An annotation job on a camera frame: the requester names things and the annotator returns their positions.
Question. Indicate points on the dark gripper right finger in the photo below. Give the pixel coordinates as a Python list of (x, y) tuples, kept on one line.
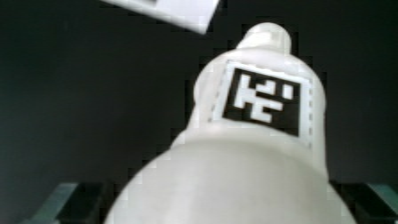
[(371, 201)]

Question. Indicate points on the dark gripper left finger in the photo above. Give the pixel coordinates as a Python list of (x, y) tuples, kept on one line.
[(75, 205)]

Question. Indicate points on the white lamp bulb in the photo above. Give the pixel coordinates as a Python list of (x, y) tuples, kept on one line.
[(242, 174)]

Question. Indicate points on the white marker tag sheet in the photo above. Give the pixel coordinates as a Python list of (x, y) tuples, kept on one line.
[(186, 13)]

